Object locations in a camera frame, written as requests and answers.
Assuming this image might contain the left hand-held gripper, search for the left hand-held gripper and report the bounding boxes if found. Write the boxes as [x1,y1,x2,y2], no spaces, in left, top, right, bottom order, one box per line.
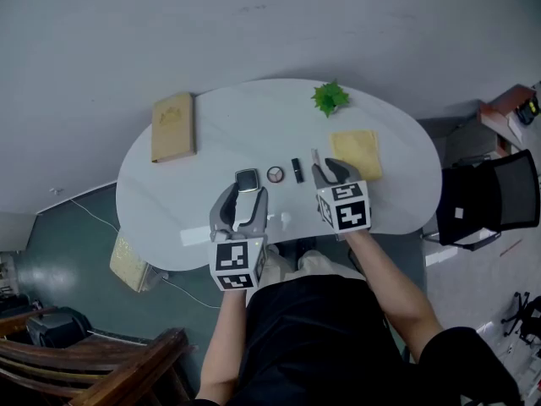
[208,182,270,293]

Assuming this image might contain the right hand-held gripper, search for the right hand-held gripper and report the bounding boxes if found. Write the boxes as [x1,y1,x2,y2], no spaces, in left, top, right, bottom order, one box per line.
[311,157,374,234]

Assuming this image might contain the person's left forearm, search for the person's left forearm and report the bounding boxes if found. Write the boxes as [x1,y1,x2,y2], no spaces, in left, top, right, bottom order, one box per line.
[194,288,249,402]

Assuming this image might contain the person's right forearm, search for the person's right forearm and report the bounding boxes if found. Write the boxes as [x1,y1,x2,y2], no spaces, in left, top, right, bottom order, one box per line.
[342,228,445,364]

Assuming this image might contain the yellow cloth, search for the yellow cloth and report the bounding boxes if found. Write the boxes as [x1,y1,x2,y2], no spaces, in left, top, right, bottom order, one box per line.
[329,129,384,183]

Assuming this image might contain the green artificial plant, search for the green artificial plant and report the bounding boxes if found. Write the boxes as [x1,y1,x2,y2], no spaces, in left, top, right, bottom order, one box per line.
[310,79,351,119]

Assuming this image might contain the person's beige trousers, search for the person's beige trousers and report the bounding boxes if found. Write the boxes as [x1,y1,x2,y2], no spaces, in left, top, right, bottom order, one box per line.
[256,244,368,290]

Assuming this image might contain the tan hardcover book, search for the tan hardcover book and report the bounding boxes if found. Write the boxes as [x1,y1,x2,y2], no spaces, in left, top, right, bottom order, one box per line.
[150,92,199,164]

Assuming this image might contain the black mesh office chair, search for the black mesh office chair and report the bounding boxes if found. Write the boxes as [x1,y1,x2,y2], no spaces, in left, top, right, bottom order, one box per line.
[421,148,541,252]

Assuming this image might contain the person's black shirt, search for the person's black shirt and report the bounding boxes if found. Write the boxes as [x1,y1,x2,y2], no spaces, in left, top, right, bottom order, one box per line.
[184,273,526,406]

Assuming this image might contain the red-brown wooden shelf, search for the red-brown wooden shelf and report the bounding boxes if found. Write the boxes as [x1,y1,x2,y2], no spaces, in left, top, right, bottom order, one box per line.
[476,83,541,156]

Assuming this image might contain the yellow and black tool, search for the yellow and black tool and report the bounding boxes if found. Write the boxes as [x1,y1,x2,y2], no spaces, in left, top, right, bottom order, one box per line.
[515,96,541,126]

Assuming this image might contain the dark wooden chair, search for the dark wooden chair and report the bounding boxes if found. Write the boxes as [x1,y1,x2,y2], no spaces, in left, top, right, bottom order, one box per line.
[0,305,194,406]

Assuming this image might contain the black bag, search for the black bag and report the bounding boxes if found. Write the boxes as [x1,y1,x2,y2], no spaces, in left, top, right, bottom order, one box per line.
[25,305,93,349]

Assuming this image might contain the black chair base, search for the black chair base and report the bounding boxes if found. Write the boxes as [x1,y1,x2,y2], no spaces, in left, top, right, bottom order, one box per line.
[500,290,541,347]

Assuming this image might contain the white cable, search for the white cable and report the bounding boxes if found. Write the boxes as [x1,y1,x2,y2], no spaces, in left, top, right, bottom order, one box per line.
[68,198,222,310]

